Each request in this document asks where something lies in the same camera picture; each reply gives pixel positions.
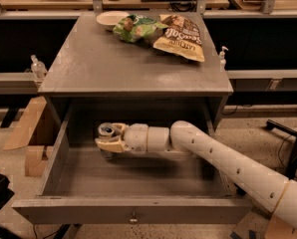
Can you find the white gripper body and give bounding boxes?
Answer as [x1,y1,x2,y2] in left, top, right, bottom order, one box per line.
[124,123,149,153]

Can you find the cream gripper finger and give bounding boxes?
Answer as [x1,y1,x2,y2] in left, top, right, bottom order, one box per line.
[113,122,129,136]
[95,138,130,153]

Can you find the redbull can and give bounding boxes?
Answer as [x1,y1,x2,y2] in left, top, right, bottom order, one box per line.
[96,122,117,160]

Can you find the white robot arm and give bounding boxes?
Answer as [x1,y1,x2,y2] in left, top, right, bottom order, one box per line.
[95,120,297,229]

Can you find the grey cabinet with table top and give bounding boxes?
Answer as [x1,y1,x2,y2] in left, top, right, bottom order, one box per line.
[39,12,233,124]

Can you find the open grey top drawer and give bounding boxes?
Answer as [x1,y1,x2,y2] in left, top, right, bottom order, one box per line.
[13,101,252,224]

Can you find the metal drawer knob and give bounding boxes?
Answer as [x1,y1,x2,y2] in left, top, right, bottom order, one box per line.
[129,211,139,224]

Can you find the cardboard boxes on floor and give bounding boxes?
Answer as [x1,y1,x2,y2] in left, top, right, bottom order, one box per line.
[3,97,58,177]

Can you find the clear sanitizer bottle left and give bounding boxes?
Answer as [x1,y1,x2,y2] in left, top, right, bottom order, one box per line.
[31,55,48,80]

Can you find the green chip bag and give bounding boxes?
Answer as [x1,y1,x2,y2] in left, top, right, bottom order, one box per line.
[113,14,167,43]

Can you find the white bowl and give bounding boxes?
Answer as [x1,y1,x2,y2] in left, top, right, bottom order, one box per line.
[97,11,129,31]

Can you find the white pump bottle right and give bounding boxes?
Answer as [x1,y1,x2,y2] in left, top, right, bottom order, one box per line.
[219,46,229,71]

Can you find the cardboard piece bottom right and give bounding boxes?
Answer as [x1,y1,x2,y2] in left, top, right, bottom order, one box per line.
[264,215,297,239]

